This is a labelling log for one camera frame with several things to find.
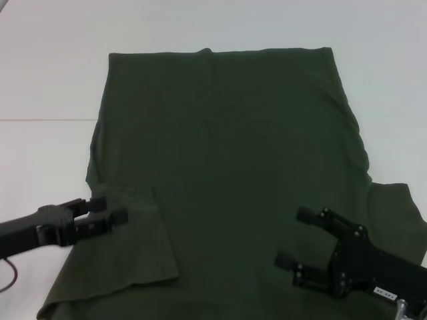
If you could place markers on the dark green shirt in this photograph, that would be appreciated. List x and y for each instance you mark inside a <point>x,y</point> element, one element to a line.
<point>217,150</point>

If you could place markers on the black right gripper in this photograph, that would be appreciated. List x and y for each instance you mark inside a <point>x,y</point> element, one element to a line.
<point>383,266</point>

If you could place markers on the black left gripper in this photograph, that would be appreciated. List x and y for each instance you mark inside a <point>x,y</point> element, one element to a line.
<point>56,226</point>

